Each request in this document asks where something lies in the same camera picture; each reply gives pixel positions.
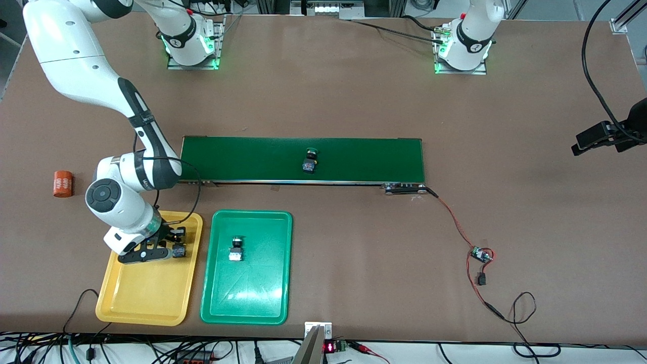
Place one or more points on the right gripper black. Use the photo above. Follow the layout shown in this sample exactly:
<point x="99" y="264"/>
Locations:
<point x="165" y="232"/>

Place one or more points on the red clip lead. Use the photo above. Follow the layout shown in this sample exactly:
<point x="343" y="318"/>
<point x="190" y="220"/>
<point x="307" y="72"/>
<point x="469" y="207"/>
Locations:
<point x="361" y="347"/>

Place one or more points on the black power strip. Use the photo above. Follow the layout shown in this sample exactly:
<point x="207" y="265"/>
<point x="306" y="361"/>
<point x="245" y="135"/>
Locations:
<point x="194" y="360"/>

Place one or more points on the green plastic tray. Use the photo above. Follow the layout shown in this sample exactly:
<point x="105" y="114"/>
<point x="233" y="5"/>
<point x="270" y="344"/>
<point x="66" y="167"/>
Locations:
<point x="252" y="293"/>

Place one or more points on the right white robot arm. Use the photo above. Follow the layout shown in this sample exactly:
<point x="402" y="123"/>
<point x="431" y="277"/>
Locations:
<point x="65" y="50"/>

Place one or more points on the red LED display module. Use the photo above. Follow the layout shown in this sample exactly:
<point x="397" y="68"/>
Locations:
<point x="328" y="348"/>

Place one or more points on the green terminal block module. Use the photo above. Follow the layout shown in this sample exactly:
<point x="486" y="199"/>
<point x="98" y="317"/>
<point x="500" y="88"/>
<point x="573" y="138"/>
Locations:
<point x="341" y="346"/>

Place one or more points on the small circuit board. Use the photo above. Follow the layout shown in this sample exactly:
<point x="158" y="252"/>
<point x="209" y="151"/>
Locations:
<point x="480" y="254"/>

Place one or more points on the green conveyor belt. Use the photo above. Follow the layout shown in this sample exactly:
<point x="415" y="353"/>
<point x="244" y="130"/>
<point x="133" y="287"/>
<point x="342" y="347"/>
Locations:
<point x="354" y="159"/>

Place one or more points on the aluminium frame profile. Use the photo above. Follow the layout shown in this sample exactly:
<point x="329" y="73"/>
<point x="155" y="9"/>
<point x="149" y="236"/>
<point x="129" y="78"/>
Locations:
<point x="619" y="24"/>

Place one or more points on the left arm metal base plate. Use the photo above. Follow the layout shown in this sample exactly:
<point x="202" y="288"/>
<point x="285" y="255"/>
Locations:
<point x="460" y="72"/>

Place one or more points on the green push button switch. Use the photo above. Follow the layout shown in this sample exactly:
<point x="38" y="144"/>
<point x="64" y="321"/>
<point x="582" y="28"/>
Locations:
<point x="235" y="250"/>
<point x="310" y="164"/>

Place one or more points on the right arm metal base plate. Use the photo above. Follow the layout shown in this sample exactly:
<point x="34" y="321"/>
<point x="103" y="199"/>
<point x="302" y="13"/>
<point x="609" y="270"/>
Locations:
<point x="192" y="66"/>

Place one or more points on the orange cylindrical battery cell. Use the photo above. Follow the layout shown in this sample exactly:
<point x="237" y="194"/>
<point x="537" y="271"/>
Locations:
<point x="63" y="183"/>

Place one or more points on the yellow plastic tray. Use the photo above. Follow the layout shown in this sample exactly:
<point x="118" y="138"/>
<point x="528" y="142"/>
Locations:
<point x="151" y="288"/>

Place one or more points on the white light fixture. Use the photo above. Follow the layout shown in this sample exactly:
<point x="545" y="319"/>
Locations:
<point x="328" y="9"/>

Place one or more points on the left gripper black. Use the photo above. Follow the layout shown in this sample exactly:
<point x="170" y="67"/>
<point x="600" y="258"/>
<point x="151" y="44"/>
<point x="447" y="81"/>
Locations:
<point x="638" y="120"/>

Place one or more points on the grey metal mount bracket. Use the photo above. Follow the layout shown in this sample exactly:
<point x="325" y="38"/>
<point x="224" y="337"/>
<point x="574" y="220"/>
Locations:
<point x="308" y="349"/>

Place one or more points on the yellow push button switch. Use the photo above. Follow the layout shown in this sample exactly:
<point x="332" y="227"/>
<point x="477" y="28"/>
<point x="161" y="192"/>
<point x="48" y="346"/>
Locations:
<point x="179" y="251"/>

